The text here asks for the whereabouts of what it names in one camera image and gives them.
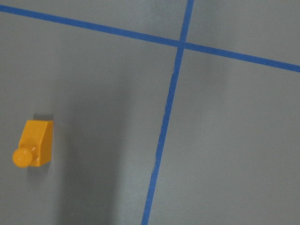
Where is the orange trapezoid block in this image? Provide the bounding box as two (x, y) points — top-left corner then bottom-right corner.
(12, 120), (53, 168)

